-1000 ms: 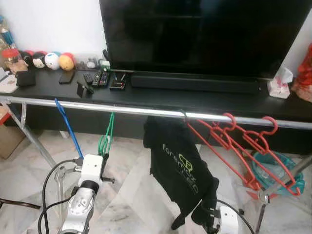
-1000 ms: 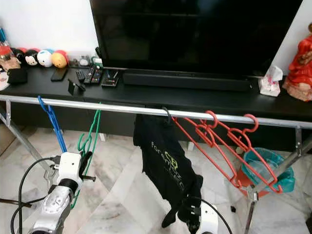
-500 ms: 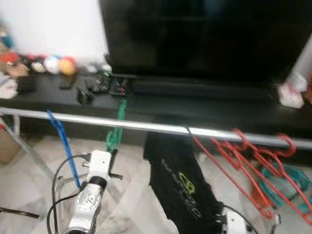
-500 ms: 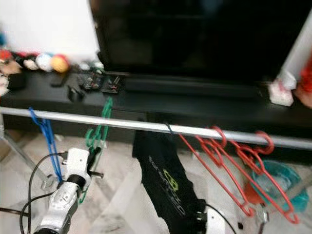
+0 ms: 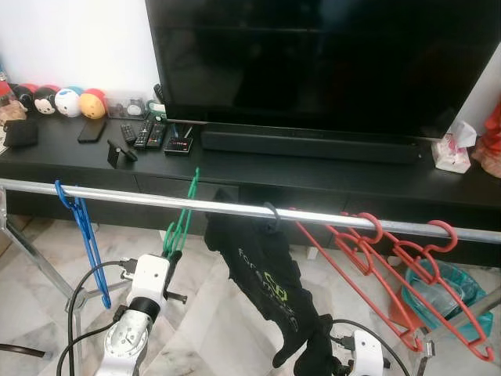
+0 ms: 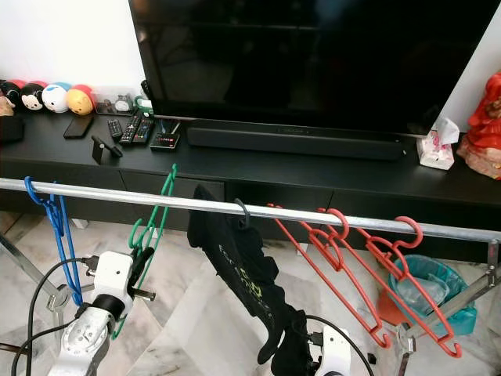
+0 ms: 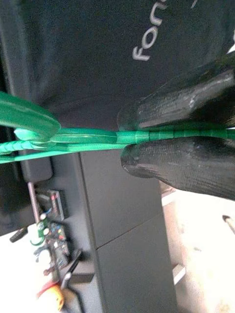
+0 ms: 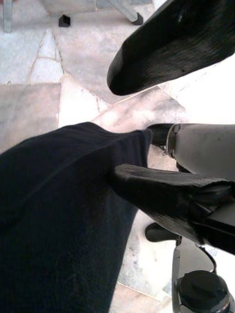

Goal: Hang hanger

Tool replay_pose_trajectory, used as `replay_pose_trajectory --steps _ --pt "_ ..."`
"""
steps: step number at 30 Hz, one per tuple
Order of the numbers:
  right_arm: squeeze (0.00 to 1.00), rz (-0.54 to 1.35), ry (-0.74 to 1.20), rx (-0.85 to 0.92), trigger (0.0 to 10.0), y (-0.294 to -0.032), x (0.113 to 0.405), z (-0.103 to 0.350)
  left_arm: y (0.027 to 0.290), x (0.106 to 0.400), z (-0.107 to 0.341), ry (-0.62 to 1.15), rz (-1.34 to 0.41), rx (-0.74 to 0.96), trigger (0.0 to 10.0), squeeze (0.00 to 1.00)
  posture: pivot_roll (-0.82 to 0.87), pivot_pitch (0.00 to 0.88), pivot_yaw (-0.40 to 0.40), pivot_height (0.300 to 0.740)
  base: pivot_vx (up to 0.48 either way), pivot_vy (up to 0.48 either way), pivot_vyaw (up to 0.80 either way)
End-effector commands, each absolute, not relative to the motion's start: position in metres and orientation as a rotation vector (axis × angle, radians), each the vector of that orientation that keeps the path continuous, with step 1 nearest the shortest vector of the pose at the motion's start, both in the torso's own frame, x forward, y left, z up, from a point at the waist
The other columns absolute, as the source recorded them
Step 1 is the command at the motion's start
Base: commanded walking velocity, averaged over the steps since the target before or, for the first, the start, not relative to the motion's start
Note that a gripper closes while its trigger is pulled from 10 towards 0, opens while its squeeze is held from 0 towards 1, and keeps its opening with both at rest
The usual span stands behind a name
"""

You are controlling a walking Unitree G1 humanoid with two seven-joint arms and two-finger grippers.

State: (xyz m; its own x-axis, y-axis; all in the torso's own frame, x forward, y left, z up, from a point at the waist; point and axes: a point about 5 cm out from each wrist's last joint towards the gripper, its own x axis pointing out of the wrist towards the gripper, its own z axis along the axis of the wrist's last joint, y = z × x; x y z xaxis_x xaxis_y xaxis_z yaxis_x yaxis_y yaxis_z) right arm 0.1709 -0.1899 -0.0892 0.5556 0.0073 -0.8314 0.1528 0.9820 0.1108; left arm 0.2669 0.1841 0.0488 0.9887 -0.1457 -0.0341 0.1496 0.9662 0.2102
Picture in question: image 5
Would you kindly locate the green plastic hanger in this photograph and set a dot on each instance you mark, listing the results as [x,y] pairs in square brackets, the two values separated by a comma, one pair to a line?
[182,219]

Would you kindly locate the blue plastic hanger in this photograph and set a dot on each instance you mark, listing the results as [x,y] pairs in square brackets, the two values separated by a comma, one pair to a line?
[84,235]

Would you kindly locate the black clothes hanger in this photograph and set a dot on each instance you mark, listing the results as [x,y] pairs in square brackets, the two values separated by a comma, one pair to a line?
[272,213]

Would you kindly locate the silver metal clothes rack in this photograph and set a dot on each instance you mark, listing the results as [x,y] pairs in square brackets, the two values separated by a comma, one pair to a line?
[141,197]

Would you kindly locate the small black electronic device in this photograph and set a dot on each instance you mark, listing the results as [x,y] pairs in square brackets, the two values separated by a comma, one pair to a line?
[178,145]

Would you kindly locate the black remote control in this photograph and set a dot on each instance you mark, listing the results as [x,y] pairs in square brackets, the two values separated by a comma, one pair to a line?
[143,134]
[127,132]
[156,135]

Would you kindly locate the black TV console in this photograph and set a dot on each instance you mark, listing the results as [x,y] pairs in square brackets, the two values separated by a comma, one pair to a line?
[63,160]

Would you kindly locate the black smartphone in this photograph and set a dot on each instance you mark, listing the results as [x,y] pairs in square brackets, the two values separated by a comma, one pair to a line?
[91,130]

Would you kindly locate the clear plastic box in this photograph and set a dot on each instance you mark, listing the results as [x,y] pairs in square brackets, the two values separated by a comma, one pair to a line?
[129,107]

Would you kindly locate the orange round plush toy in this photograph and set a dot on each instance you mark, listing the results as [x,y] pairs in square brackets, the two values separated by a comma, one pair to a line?
[92,103]

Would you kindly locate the black soundbar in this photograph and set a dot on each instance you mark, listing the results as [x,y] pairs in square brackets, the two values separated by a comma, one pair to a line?
[313,147]

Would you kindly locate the white round plush toy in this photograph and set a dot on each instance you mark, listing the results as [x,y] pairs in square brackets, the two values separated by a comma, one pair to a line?
[68,102]

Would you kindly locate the red figurine statue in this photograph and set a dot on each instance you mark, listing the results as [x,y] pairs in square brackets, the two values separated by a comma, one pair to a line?
[491,145]

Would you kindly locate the teal plastic bin liner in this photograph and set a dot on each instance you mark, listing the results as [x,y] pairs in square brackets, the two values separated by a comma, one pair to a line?
[450,294]

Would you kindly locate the black wallet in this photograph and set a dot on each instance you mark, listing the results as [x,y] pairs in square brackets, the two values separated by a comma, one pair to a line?
[19,133]

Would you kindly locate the black round plush toy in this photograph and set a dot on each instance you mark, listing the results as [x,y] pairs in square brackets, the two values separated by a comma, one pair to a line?
[45,100]

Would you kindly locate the white tissue pack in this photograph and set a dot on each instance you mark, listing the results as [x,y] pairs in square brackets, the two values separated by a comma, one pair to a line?
[454,150]

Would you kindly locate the red black plush toy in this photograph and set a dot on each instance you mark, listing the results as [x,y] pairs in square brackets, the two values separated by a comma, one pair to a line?
[26,94]

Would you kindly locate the red plastic bucket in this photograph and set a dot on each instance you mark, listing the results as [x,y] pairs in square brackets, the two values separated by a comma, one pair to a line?
[403,313]

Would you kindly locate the black flat television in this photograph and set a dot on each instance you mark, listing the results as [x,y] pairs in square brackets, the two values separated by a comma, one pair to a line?
[329,63]

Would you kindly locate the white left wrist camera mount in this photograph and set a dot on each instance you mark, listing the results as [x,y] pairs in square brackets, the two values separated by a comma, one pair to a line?
[149,278]

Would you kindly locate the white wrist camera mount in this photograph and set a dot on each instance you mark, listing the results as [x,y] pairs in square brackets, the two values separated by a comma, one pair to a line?
[149,278]
[368,352]

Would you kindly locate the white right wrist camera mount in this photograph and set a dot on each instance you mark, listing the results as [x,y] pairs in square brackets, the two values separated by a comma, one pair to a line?
[368,352]

